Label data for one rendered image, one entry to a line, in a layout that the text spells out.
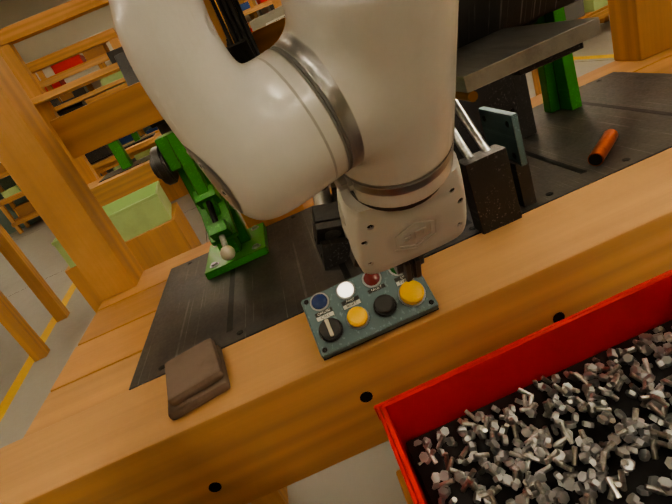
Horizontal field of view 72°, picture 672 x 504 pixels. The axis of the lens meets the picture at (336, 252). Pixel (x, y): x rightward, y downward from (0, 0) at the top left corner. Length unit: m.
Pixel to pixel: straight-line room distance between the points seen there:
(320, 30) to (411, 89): 0.05
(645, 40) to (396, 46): 1.20
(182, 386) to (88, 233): 0.62
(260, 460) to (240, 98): 0.50
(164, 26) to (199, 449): 0.50
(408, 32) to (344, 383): 0.43
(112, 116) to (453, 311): 0.88
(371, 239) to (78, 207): 0.87
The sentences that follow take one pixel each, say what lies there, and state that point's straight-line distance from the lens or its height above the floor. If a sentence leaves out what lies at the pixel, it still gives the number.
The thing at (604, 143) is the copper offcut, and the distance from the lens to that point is 0.84.
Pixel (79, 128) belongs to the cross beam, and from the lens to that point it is 1.20.
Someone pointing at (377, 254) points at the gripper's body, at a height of 1.06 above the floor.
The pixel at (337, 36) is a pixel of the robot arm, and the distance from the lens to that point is 0.22.
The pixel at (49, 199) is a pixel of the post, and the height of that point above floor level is 1.14.
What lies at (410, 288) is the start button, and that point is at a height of 0.94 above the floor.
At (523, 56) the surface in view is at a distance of 0.58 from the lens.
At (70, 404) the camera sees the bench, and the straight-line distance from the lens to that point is 0.87.
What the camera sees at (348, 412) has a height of 0.82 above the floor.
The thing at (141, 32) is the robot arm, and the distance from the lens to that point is 0.22.
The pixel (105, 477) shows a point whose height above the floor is 0.88.
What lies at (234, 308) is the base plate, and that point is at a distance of 0.78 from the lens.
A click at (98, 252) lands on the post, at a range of 1.18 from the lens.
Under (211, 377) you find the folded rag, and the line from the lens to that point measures 0.60.
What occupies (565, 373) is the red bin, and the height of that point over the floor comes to 0.88.
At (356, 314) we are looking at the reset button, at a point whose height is 0.94.
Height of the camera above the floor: 1.23
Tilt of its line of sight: 25 degrees down
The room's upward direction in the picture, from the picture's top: 24 degrees counter-clockwise
